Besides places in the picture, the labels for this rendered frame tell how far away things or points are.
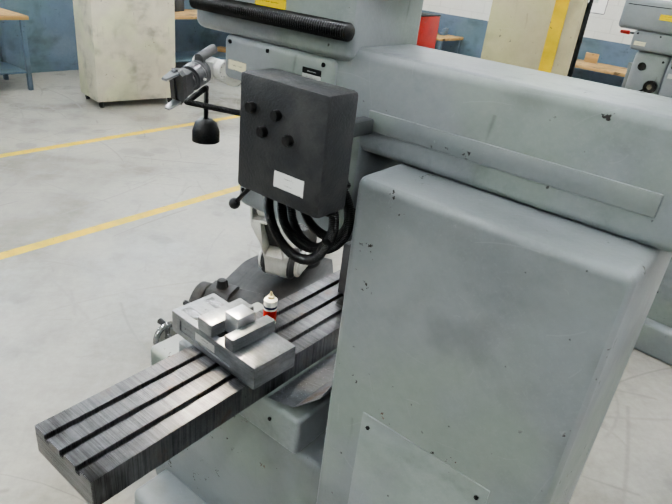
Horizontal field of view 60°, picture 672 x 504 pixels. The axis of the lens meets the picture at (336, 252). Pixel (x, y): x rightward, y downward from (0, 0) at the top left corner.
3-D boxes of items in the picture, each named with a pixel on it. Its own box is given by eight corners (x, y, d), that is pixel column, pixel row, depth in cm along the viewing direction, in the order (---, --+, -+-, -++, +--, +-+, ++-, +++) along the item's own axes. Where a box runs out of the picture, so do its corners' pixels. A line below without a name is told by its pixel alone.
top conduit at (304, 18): (188, 8, 132) (188, -9, 130) (202, 8, 135) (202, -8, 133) (343, 42, 108) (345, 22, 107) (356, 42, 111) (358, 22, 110)
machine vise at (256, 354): (171, 330, 168) (171, 297, 163) (213, 311, 179) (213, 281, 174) (253, 390, 149) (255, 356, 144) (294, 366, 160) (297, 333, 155)
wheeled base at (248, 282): (257, 265, 307) (260, 206, 292) (350, 288, 295) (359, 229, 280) (195, 327, 252) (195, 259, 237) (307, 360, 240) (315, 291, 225)
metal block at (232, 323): (224, 329, 158) (225, 311, 155) (241, 321, 162) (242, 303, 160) (237, 338, 155) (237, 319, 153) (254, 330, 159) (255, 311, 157)
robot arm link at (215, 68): (186, 81, 210) (204, 70, 217) (212, 90, 207) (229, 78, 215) (184, 51, 202) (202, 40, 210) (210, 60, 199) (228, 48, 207)
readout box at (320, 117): (231, 186, 108) (234, 70, 98) (266, 176, 114) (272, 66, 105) (312, 222, 97) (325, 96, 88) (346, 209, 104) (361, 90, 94)
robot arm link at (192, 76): (166, 100, 203) (186, 86, 211) (190, 108, 200) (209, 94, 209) (163, 65, 194) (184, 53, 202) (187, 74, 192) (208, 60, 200)
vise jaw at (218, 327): (197, 328, 159) (197, 316, 157) (239, 309, 169) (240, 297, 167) (211, 338, 155) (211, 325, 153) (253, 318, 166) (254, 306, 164)
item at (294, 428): (176, 371, 183) (176, 340, 177) (256, 328, 208) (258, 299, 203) (294, 457, 157) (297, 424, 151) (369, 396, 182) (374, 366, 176)
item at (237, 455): (152, 473, 220) (146, 344, 193) (217, 430, 243) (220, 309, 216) (313, 620, 178) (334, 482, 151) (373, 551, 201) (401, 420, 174)
